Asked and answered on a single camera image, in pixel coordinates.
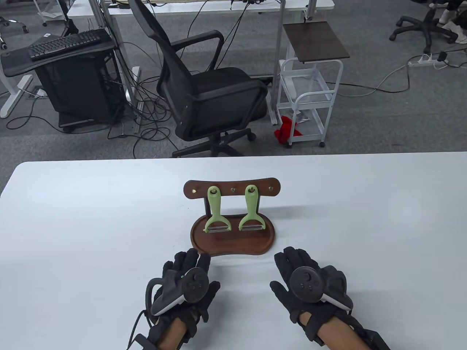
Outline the white floor power strip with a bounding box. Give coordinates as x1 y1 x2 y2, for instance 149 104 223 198
408 54 448 69

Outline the dark wooden key rack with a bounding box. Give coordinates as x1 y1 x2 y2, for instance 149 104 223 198
184 177 281 256

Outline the black mesh office chair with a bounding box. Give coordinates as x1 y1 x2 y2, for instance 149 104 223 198
128 0 270 158

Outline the black curved desktop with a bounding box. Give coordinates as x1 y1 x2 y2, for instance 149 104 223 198
0 28 115 78

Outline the black office chair base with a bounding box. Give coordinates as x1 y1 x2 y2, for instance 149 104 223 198
389 0 464 54

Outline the person's right forearm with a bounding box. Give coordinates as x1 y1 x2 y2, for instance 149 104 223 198
314 321 361 350

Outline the white rolling cart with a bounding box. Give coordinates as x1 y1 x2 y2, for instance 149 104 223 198
277 58 344 148

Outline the person's left hand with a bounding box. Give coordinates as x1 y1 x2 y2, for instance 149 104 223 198
155 248 221 324

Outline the black computer tower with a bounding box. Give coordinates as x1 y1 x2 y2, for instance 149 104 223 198
35 51 123 132

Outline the red cloth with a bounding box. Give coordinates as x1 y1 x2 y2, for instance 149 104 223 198
274 116 303 143

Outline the black keyboard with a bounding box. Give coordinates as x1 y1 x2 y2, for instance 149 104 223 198
28 29 103 61

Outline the person's right hand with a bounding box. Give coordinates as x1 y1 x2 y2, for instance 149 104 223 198
270 247 352 325

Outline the white desk foot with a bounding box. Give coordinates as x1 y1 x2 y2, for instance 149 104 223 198
0 73 34 119

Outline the green vegetable scraper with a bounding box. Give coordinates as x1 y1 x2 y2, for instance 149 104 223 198
239 184 265 231
204 186 232 234

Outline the silver chair base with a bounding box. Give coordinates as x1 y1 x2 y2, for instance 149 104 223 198
0 16 29 50

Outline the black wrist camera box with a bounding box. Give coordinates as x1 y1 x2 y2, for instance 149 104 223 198
126 310 162 350
359 328 391 350

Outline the dark brown wooden board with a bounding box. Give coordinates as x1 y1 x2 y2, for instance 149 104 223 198
283 21 351 64

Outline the person's left forearm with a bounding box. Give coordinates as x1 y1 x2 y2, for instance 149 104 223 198
155 316 192 350

